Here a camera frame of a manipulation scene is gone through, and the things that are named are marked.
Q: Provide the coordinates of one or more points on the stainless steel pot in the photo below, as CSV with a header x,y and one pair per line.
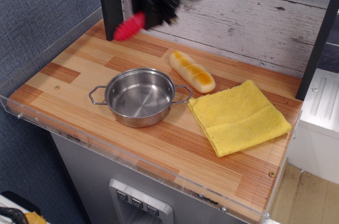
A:
x,y
140,97

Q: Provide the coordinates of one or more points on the yellow folded towel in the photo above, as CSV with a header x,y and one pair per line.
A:
x,y
238,118

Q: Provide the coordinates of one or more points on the toy bread loaf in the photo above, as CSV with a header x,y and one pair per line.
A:
x,y
193,73

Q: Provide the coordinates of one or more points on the clear acrylic table guard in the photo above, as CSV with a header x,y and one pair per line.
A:
x,y
51,58

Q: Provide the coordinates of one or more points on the grey toy fridge cabinet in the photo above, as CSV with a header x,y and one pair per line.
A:
x,y
91,172

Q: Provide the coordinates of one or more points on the silver dispenser button panel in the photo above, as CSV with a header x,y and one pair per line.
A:
x,y
135,206

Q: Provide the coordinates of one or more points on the white ribbed side unit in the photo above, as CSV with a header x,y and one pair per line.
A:
x,y
314,145

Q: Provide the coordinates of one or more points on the yellow object at corner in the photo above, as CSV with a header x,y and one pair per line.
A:
x,y
34,218

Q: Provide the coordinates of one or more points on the black left vertical post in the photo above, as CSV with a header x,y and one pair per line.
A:
x,y
110,1

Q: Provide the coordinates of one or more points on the black vertical post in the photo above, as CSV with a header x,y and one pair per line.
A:
x,y
110,1
317,51

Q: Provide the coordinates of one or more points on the black right vertical post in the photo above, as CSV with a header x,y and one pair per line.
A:
x,y
317,51

